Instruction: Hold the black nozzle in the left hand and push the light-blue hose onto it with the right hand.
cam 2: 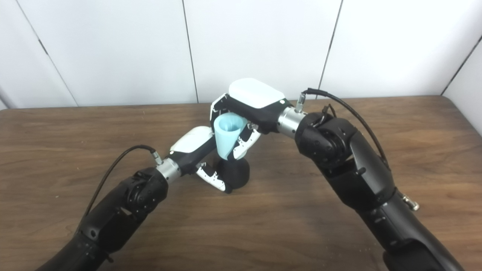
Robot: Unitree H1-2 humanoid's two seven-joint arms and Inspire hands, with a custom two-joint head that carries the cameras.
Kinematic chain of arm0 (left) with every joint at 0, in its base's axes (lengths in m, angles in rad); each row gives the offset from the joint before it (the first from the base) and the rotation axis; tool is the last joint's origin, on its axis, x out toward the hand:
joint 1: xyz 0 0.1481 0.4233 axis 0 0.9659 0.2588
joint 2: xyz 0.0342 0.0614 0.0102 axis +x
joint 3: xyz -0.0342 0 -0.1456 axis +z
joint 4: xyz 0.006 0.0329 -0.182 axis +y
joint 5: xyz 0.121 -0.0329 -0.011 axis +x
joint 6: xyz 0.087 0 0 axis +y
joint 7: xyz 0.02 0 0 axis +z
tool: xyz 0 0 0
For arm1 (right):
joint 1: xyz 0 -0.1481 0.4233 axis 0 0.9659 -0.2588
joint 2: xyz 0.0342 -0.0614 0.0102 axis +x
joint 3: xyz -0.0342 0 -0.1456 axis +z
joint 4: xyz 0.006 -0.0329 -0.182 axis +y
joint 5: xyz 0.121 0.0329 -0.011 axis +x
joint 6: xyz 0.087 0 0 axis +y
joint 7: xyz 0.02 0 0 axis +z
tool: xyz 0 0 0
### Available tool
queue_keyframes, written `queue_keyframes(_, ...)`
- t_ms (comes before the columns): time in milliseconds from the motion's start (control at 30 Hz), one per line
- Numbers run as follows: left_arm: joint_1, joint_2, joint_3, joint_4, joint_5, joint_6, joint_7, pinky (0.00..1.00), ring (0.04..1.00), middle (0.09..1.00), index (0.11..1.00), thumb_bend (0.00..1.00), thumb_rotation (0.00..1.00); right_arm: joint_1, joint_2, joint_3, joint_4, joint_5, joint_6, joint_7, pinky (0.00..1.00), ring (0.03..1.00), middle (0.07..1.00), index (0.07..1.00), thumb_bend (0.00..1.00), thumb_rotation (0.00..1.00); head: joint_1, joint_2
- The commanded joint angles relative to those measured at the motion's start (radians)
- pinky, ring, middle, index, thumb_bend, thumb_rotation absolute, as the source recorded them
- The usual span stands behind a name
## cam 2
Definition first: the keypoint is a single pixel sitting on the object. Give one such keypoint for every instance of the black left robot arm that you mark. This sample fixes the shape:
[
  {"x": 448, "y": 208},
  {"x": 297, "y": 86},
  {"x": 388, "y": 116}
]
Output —
[{"x": 124, "y": 210}]

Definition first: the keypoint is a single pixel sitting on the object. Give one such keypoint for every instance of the light blue cup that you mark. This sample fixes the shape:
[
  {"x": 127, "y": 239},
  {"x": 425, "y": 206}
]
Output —
[{"x": 226, "y": 143}]

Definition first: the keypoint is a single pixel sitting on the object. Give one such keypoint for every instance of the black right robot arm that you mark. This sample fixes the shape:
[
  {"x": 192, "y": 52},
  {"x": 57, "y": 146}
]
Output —
[{"x": 357, "y": 169}]

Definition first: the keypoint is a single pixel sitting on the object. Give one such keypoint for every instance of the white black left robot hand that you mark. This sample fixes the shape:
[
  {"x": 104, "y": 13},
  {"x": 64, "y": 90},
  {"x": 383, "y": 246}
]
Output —
[{"x": 194, "y": 143}]

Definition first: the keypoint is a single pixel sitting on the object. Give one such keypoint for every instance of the black funnel-shaped nozzle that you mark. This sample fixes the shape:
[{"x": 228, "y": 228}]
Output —
[{"x": 237, "y": 173}]

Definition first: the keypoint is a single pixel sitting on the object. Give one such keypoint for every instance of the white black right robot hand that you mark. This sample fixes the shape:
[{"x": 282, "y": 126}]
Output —
[{"x": 256, "y": 99}]

